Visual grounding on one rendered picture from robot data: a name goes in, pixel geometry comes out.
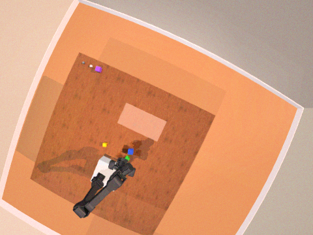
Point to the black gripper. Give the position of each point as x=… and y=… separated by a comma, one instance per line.
x=114, y=166

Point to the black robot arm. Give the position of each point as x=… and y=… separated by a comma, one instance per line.
x=87, y=205

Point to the purple cube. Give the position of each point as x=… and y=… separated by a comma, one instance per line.
x=98, y=69

